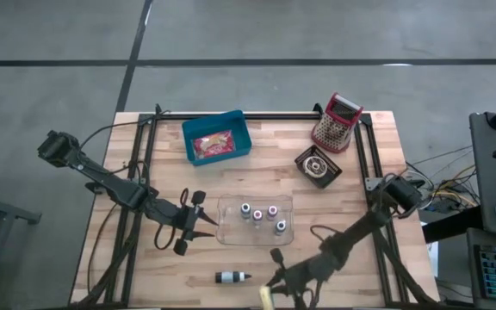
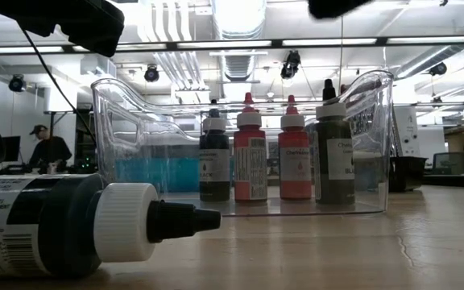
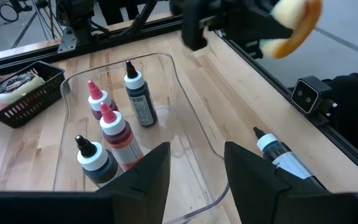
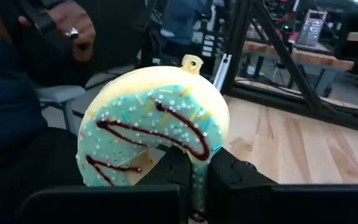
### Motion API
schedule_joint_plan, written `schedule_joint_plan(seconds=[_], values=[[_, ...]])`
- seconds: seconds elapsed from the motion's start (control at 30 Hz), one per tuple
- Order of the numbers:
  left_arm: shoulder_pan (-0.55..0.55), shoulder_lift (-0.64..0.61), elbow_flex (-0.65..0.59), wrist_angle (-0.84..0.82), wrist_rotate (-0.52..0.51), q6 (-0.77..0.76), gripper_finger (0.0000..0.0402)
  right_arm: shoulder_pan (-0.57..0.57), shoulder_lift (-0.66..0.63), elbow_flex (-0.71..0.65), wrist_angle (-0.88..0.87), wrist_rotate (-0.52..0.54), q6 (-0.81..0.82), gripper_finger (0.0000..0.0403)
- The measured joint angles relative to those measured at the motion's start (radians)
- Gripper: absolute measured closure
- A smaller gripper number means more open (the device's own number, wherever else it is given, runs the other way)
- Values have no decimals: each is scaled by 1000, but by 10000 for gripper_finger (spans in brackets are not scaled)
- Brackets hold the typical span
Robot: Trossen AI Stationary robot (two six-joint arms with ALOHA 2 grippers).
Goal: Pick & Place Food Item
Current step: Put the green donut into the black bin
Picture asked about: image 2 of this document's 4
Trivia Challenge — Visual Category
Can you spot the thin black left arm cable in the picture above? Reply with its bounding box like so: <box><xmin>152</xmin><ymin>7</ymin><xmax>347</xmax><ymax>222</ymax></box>
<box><xmin>17</xmin><ymin>23</ymin><xmax>98</xmax><ymax>148</ymax></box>

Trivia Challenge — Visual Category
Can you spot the black mesh basket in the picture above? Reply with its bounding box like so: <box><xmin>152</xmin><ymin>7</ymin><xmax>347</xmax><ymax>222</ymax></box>
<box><xmin>387</xmin><ymin>155</ymin><xmax>429</xmax><ymax>193</ymax></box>

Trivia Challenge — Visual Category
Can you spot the black background monitor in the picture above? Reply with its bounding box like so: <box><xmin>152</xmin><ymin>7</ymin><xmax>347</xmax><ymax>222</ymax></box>
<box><xmin>0</xmin><ymin>135</ymin><xmax>22</xmax><ymax>163</ymax></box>

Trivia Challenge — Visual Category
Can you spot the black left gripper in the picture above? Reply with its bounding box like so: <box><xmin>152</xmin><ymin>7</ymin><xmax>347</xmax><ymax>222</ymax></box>
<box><xmin>0</xmin><ymin>0</ymin><xmax>68</xmax><ymax>39</ymax></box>

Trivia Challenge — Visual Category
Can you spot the clear plastic bin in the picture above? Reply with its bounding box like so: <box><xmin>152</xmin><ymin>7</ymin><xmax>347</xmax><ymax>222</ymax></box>
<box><xmin>90</xmin><ymin>70</ymin><xmax>395</xmax><ymax>218</ymax></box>

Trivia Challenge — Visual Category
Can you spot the person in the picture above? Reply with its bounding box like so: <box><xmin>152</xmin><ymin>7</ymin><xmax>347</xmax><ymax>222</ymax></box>
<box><xmin>27</xmin><ymin>123</ymin><xmax>74</xmax><ymax>175</ymax></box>

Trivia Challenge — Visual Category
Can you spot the grey background chair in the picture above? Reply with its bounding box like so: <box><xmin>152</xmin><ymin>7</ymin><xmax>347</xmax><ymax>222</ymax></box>
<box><xmin>433</xmin><ymin>151</ymin><xmax>464</xmax><ymax>175</ymax></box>

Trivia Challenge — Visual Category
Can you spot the red ink bottle white cap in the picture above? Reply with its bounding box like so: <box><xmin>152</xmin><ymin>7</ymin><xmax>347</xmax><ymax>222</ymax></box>
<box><xmin>277</xmin><ymin>94</ymin><xmax>313</xmax><ymax>201</ymax></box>
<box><xmin>233</xmin><ymin>92</ymin><xmax>268</xmax><ymax>202</ymax></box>

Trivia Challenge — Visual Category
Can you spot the white wall device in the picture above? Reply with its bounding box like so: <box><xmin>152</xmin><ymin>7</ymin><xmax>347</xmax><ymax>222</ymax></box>
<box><xmin>392</xmin><ymin>105</ymin><xmax>419</xmax><ymax>158</ymax></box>

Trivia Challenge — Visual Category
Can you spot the blue plastic bin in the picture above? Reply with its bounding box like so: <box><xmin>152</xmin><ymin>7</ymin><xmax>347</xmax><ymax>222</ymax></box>
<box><xmin>113</xmin><ymin>155</ymin><xmax>201</xmax><ymax>193</ymax></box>

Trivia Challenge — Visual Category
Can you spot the silver ceiling air duct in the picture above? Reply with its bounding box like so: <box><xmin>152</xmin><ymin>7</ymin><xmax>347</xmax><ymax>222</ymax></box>
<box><xmin>211</xmin><ymin>0</ymin><xmax>268</xmax><ymax>81</ymax></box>

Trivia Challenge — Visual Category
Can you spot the black ink bottle white cap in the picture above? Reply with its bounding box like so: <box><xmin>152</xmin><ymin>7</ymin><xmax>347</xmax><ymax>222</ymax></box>
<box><xmin>314</xmin><ymin>78</ymin><xmax>356</xmax><ymax>205</ymax></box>
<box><xmin>198</xmin><ymin>107</ymin><xmax>232</xmax><ymax>202</ymax></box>
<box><xmin>0</xmin><ymin>172</ymin><xmax>223</xmax><ymax>279</ymax></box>

